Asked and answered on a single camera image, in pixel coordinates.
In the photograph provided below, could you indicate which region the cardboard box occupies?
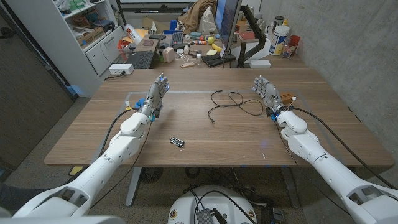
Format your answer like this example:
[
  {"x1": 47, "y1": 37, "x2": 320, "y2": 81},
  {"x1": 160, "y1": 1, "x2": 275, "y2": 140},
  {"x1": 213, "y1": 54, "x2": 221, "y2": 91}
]
[{"x1": 76, "y1": 27, "x2": 106, "y2": 47}]

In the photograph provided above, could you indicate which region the beige speaker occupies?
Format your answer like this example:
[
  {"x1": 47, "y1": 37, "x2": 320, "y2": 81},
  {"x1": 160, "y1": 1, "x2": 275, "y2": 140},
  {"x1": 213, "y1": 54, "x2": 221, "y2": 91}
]
[{"x1": 162, "y1": 47, "x2": 177, "y2": 64}]

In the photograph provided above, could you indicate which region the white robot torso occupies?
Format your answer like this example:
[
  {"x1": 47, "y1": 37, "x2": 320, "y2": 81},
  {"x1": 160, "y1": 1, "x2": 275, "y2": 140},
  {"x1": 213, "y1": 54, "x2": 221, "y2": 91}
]
[{"x1": 0, "y1": 215, "x2": 127, "y2": 224}]

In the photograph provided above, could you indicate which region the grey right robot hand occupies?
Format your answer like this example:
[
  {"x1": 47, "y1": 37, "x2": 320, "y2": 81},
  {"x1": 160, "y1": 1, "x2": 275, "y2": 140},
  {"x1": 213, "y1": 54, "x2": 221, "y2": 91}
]
[{"x1": 252, "y1": 75, "x2": 289, "y2": 118}]

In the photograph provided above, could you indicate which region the small dark keyboard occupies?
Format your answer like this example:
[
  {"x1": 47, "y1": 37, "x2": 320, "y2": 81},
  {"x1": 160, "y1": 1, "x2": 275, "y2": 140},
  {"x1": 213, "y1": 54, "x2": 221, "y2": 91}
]
[{"x1": 170, "y1": 30, "x2": 185, "y2": 47}]

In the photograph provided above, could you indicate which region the large black keyboard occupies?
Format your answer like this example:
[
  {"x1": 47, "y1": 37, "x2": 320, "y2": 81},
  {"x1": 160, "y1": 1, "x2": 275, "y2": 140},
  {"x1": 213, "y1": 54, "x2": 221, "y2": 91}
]
[{"x1": 124, "y1": 50, "x2": 155, "y2": 70}]

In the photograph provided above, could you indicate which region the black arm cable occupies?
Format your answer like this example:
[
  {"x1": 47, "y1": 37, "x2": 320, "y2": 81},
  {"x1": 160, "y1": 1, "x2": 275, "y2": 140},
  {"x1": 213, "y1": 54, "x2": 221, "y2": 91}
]
[
  {"x1": 98, "y1": 107, "x2": 137, "y2": 158},
  {"x1": 291, "y1": 106, "x2": 398, "y2": 191}
]

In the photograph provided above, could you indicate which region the small metal clip object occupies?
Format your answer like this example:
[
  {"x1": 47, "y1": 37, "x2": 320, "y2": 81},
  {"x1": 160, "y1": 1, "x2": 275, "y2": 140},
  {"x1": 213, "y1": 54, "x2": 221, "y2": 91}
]
[{"x1": 169, "y1": 136, "x2": 186, "y2": 148}]

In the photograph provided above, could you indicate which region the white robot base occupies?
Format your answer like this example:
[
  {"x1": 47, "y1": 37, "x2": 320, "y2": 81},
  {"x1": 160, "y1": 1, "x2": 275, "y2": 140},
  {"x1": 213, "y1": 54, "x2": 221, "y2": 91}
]
[{"x1": 167, "y1": 185, "x2": 258, "y2": 224}]

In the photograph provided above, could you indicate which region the white shelf cabinet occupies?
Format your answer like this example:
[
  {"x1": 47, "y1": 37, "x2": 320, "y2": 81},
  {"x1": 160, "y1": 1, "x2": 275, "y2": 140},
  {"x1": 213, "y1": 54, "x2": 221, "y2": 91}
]
[{"x1": 6, "y1": 0, "x2": 126, "y2": 98}]

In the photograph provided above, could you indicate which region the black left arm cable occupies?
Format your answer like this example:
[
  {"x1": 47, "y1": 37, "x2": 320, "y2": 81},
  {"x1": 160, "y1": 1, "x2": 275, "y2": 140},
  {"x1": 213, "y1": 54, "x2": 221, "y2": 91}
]
[{"x1": 98, "y1": 107, "x2": 137, "y2": 158}]

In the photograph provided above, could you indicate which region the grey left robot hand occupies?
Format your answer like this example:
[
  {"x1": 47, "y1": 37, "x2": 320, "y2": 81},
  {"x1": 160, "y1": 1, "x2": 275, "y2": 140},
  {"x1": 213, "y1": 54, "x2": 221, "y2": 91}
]
[{"x1": 140, "y1": 73, "x2": 170, "y2": 122}]

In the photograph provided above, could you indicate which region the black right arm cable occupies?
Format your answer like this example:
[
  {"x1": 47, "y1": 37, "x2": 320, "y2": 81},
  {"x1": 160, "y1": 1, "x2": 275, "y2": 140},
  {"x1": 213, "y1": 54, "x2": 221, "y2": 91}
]
[{"x1": 291, "y1": 106, "x2": 398, "y2": 191}]

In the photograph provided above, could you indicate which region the red plastic cup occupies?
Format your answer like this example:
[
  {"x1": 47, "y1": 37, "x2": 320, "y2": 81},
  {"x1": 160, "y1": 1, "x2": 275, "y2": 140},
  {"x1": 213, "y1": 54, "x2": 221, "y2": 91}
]
[{"x1": 289, "y1": 35, "x2": 302, "y2": 55}]

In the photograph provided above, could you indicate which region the orange brick block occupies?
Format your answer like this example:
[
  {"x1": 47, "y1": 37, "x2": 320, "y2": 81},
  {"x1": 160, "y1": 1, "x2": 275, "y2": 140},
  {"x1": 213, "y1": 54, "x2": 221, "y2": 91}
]
[{"x1": 279, "y1": 91, "x2": 295, "y2": 105}]

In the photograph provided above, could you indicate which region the white plastic bag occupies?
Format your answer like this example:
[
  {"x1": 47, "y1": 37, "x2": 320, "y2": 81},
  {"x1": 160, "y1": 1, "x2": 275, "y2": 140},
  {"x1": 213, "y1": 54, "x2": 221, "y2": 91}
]
[{"x1": 198, "y1": 6, "x2": 218, "y2": 35}]

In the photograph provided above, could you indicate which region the computer monitor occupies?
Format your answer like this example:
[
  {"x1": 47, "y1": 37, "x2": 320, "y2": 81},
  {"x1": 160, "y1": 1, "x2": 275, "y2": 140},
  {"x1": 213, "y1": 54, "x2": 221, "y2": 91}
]
[{"x1": 214, "y1": 0, "x2": 243, "y2": 59}]

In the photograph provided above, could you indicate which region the grey table leg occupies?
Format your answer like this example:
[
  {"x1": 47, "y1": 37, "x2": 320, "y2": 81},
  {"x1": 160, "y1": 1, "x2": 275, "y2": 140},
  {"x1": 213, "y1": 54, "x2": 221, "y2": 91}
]
[
  {"x1": 280, "y1": 167, "x2": 301, "y2": 210},
  {"x1": 125, "y1": 167, "x2": 143, "y2": 207}
]

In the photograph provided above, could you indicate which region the white flat box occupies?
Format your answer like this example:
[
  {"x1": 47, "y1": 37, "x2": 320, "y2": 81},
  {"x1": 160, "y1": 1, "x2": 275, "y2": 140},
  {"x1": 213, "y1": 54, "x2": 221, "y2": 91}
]
[{"x1": 249, "y1": 58, "x2": 272, "y2": 69}]

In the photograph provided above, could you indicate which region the white wipes canister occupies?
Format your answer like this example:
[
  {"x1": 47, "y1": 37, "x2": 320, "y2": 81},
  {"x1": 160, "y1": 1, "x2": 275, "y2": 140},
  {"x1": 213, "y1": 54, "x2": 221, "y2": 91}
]
[{"x1": 269, "y1": 25, "x2": 290, "y2": 57}]

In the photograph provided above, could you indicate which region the white power strip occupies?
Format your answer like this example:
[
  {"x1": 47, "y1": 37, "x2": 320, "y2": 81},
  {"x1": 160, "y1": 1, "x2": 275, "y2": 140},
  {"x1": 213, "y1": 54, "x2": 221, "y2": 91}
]
[{"x1": 108, "y1": 63, "x2": 135, "y2": 76}]

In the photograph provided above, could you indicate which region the brown jacket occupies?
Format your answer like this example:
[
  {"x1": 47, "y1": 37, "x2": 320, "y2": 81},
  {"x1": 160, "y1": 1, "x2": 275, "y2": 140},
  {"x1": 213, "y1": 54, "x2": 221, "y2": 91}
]
[{"x1": 177, "y1": 0, "x2": 218, "y2": 34}]

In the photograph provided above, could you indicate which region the black USB cable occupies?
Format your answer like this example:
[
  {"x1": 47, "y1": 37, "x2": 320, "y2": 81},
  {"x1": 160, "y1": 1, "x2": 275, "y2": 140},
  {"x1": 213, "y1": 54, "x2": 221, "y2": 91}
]
[{"x1": 207, "y1": 90, "x2": 264, "y2": 124}]

